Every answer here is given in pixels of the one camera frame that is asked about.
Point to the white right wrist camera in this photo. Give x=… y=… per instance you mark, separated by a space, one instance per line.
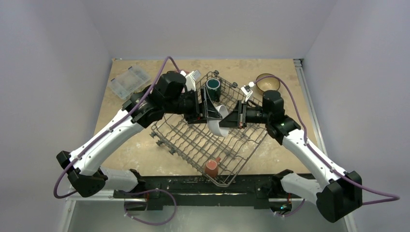
x=247 y=90

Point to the brown ceramic bowl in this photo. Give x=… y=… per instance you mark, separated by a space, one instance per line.
x=265 y=82

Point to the clear plastic screw box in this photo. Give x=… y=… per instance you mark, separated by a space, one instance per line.
x=133 y=79

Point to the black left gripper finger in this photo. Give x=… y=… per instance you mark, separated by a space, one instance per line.
x=207 y=109
x=201 y=120

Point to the grey wire dish rack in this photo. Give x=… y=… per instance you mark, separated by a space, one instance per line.
x=196 y=145

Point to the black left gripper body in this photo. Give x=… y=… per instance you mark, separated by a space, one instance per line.
x=188 y=105

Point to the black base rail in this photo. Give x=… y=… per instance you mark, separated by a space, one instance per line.
x=260 y=191

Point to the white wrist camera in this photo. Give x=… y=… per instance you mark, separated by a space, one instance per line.
x=191 y=78
x=247 y=90

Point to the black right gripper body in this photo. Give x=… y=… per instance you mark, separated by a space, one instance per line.
x=242 y=114

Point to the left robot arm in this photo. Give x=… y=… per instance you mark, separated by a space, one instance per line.
x=167 y=95

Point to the dark green mug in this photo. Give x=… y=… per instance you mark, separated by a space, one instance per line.
x=213 y=87

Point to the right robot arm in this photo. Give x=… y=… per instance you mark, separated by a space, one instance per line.
x=334 y=191

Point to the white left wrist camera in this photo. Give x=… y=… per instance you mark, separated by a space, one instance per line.
x=191 y=78

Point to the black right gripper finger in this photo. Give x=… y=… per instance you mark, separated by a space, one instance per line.
x=230 y=122
x=239 y=111

